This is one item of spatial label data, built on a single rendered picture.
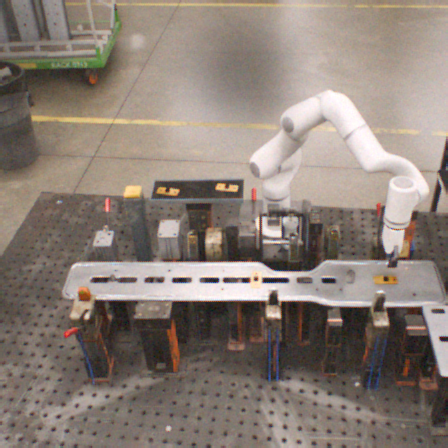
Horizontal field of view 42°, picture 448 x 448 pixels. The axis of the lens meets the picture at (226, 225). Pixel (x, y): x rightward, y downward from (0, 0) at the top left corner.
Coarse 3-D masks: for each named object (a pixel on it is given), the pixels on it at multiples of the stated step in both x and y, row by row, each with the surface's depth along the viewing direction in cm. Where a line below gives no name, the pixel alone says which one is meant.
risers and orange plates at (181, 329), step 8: (160, 280) 223; (176, 304) 224; (184, 304) 226; (176, 312) 221; (184, 312) 225; (288, 312) 223; (176, 320) 223; (184, 320) 224; (288, 320) 220; (176, 328) 226; (184, 328) 226; (288, 328) 221; (176, 336) 229; (184, 336) 229; (288, 336) 224; (280, 344) 227
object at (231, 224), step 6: (228, 222) 224; (234, 222) 224; (228, 228) 224; (234, 228) 224; (228, 234) 226; (234, 234) 226; (228, 240) 228; (234, 240) 228; (228, 246) 230; (234, 246) 230; (228, 252) 232; (234, 252) 232; (228, 258) 235; (234, 258) 234
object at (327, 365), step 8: (328, 312) 202; (336, 312) 202; (328, 320) 199; (336, 320) 199; (328, 328) 200; (336, 328) 198; (328, 336) 202; (336, 336) 201; (328, 344) 204; (336, 344) 204; (328, 352) 208; (336, 352) 208; (320, 360) 222; (328, 360) 211; (320, 368) 219; (328, 368) 214; (328, 376) 215; (336, 376) 216
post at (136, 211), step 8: (128, 200) 231; (136, 200) 231; (144, 200) 238; (128, 208) 234; (136, 208) 234; (144, 208) 238; (128, 216) 237; (136, 216) 236; (144, 216) 238; (136, 224) 240; (144, 224) 241; (136, 232) 243; (144, 232) 243; (136, 240) 246; (144, 240) 245; (136, 248) 249; (144, 248) 248; (136, 256) 252; (144, 256) 251
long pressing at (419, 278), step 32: (64, 288) 215; (96, 288) 214; (128, 288) 214; (160, 288) 213; (192, 288) 212; (224, 288) 211; (256, 288) 211; (288, 288) 210; (320, 288) 209; (352, 288) 209; (384, 288) 208; (416, 288) 207
